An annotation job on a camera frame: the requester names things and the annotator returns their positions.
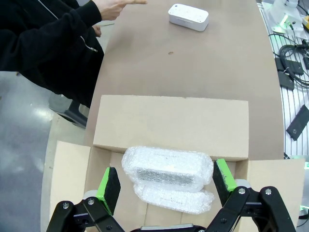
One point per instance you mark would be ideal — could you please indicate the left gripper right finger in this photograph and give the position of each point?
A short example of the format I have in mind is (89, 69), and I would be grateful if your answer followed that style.
(223, 181)

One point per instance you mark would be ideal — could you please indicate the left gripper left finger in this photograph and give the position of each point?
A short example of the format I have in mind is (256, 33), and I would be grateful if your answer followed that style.
(108, 188)

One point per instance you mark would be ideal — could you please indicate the bubble-wrapped clock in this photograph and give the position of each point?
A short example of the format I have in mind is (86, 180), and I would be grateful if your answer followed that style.
(173, 200)
(166, 169)

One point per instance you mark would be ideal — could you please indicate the person right forearm black sleeve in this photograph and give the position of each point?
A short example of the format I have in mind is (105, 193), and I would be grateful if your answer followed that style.
(67, 21)

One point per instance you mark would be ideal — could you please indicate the person left hand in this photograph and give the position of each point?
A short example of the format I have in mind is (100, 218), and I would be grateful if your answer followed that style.
(97, 30)

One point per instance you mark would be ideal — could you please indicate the person right hand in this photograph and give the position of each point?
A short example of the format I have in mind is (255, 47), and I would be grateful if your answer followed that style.
(116, 8)

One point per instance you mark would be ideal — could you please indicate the brown cardboard box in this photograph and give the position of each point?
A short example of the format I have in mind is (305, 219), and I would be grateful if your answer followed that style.
(169, 125)

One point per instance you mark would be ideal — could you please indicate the dark grey table leg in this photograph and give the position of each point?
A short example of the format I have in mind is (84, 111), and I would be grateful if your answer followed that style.
(72, 111)

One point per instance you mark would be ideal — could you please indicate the black flat bar device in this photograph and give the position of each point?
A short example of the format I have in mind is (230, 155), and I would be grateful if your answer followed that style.
(298, 123)

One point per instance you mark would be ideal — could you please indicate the black power adapter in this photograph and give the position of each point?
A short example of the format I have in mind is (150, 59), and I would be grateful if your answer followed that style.
(296, 68)
(286, 81)
(279, 64)

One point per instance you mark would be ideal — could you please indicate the person torso black hoodie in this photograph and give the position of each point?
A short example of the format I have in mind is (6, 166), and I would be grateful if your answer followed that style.
(43, 55)

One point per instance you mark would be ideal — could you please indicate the white rectangular box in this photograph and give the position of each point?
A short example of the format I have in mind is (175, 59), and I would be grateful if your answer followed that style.
(188, 15)

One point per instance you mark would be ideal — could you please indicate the silver aluminium rail platform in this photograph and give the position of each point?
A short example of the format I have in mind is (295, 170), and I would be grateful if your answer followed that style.
(294, 101)

